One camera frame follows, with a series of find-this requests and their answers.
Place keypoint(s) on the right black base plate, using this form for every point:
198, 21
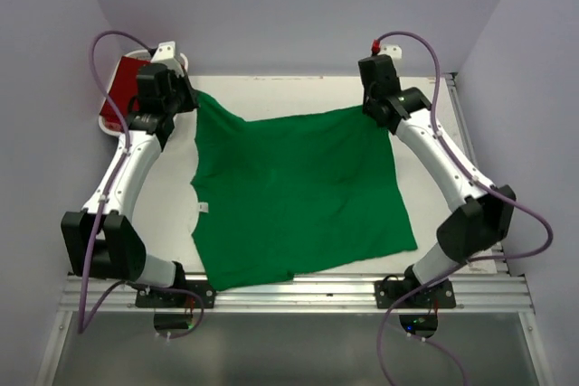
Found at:
390, 289

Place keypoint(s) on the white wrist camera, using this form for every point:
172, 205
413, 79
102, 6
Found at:
166, 53
382, 48

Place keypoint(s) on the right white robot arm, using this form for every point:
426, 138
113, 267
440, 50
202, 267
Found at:
478, 219

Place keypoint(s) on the white plastic basket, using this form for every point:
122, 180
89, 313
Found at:
108, 120

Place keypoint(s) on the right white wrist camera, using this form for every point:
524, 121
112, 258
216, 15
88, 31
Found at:
382, 48

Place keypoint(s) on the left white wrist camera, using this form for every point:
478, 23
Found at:
166, 53

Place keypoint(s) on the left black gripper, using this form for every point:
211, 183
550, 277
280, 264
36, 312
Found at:
186, 93

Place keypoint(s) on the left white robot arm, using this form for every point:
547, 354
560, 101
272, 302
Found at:
100, 239

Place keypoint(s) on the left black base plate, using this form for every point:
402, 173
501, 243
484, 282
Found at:
199, 294

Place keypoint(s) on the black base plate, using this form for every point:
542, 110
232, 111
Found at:
390, 289
199, 294

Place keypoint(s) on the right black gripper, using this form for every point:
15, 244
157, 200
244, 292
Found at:
374, 107

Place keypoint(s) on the green t shirt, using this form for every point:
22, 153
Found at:
295, 195

